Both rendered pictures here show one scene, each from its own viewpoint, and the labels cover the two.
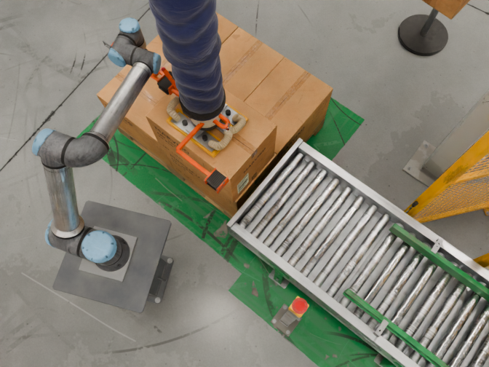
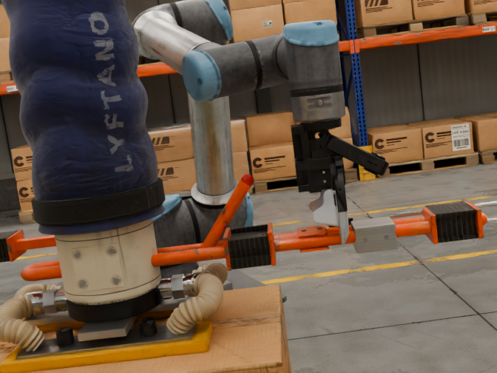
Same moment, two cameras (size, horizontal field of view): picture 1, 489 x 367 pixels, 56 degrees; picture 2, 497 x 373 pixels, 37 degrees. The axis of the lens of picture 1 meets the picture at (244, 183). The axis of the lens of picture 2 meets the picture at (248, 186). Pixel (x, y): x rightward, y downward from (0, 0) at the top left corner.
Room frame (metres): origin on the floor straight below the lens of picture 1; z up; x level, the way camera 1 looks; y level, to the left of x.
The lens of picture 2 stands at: (2.30, -0.45, 1.37)
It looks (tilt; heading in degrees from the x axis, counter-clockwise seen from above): 9 degrees down; 139
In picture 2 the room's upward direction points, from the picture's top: 7 degrees counter-clockwise
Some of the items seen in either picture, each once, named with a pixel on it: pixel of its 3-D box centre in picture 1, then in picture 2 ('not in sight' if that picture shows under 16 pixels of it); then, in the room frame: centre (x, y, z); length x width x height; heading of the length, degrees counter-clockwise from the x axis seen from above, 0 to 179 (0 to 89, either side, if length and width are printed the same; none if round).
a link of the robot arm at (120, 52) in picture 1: (123, 51); (283, 58); (1.32, 0.50, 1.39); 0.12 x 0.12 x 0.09; 66
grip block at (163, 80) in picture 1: (169, 82); (250, 246); (1.34, 0.35, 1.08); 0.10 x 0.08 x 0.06; 136
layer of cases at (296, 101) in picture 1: (216, 106); not in sight; (1.60, 0.15, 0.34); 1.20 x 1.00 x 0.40; 47
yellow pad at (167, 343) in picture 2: (218, 106); (107, 338); (1.24, 0.11, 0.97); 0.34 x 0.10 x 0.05; 46
